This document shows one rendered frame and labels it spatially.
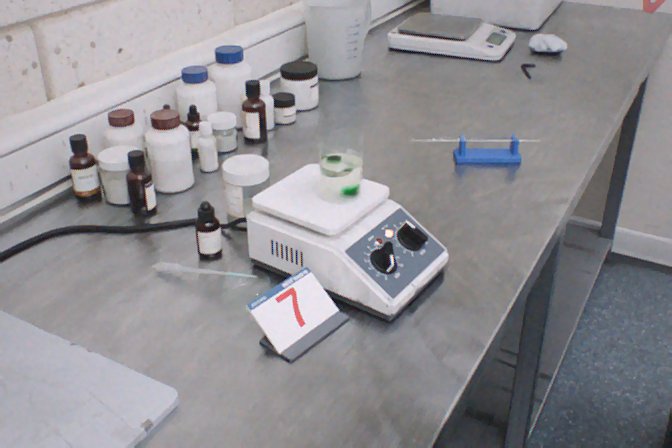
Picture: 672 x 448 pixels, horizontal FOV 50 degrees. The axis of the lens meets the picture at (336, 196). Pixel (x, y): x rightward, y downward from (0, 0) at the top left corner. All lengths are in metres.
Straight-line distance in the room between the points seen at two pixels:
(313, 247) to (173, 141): 0.31
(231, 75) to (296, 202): 0.43
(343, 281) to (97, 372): 0.26
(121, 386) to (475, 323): 0.36
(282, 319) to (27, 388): 0.25
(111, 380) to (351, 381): 0.22
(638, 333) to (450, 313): 1.34
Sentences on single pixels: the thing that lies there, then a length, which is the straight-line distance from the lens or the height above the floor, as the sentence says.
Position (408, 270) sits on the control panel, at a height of 0.79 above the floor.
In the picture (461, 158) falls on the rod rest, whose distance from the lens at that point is 1.11.
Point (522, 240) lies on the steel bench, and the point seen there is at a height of 0.75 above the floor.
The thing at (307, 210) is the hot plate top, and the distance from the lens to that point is 0.79.
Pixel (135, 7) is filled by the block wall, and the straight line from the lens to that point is 1.20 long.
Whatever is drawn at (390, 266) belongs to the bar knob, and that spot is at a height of 0.81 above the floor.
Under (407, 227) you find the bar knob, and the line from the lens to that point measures 0.81.
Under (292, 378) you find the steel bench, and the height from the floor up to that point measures 0.75.
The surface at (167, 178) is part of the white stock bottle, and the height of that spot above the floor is 0.77.
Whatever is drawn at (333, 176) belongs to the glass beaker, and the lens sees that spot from 0.79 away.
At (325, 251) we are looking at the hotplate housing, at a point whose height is 0.81.
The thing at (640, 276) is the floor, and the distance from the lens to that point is 2.34.
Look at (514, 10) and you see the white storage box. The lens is 1.84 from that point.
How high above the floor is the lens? 1.23
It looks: 29 degrees down
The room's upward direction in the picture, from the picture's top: straight up
